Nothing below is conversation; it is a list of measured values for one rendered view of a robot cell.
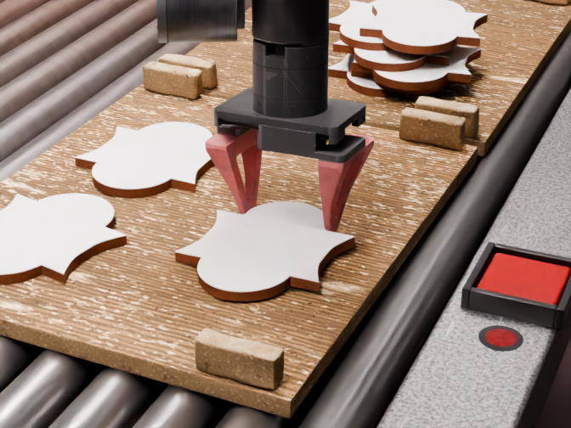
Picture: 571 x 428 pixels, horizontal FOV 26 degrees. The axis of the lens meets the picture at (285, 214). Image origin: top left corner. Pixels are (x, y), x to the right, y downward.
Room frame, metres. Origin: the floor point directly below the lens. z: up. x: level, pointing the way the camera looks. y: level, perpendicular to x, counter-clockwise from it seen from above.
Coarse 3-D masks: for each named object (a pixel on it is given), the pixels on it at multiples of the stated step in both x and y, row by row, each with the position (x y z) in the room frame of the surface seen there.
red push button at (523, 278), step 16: (496, 256) 0.82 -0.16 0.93; (512, 256) 0.82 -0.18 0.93; (496, 272) 0.80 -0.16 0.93; (512, 272) 0.80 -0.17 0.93; (528, 272) 0.80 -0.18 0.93; (544, 272) 0.80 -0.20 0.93; (560, 272) 0.80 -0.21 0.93; (480, 288) 0.78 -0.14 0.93; (496, 288) 0.78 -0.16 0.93; (512, 288) 0.78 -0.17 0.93; (528, 288) 0.78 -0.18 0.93; (544, 288) 0.78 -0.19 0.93; (560, 288) 0.78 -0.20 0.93
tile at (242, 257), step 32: (224, 224) 0.84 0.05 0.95; (256, 224) 0.84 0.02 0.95; (288, 224) 0.84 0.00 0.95; (320, 224) 0.84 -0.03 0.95; (192, 256) 0.80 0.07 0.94; (224, 256) 0.79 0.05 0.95; (256, 256) 0.79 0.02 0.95; (288, 256) 0.79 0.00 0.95; (320, 256) 0.79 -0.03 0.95; (224, 288) 0.75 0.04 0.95; (256, 288) 0.75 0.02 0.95
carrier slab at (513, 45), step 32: (352, 0) 1.40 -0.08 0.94; (448, 0) 1.40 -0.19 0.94; (480, 0) 1.40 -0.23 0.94; (512, 0) 1.40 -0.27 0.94; (480, 32) 1.29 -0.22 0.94; (512, 32) 1.29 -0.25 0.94; (544, 32) 1.29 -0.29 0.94; (224, 64) 1.20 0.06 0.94; (480, 64) 1.20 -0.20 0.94; (512, 64) 1.20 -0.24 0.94; (544, 64) 1.22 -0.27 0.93; (224, 96) 1.12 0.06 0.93; (352, 96) 1.12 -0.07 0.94; (416, 96) 1.12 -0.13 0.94; (448, 96) 1.12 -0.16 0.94; (480, 96) 1.12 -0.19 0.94; (512, 96) 1.12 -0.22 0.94; (384, 128) 1.05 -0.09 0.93; (480, 128) 1.04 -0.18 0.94
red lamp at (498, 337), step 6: (492, 330) 0.74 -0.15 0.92; (498, 330) 0.74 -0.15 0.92; (504, 330) 0.74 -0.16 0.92; (486, 336) 0.73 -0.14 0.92; (492, 336) 0.73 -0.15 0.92; (498, 336) 0.73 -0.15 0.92; (504, 336) 0.73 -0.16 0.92; (510, 336) 0.73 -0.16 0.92; (492, 342) 0.73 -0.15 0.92; (498, 342) 0.73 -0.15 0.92; (504, 342) 0.73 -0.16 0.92; (510, 342) 0.73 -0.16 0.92
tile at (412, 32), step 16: (416, 0) 1.23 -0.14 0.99; (432, 0) 1.23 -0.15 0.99; (384, 16) 1.18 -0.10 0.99; (400, 16) 1.18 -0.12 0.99; (416, 16) 1.18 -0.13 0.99; (432, 16) 1.18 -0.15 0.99; (448, 16) 1.18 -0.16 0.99; (464, 16) 1.18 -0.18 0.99; (480, 16) 1.18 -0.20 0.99; (368, 32) 1.15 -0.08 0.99; (384, 32) 1.14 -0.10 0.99; (400, 32) 1.14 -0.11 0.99; (416, 32) 1.14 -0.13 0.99; (432, 32) 1.14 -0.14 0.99; (448, 32) 1.14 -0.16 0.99; (464, 32) 1.14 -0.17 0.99; (400, 48) 1.11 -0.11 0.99; (416, 48) 1.11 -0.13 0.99; (432, 48) 1.11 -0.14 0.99; (448, 48) 1.12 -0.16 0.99
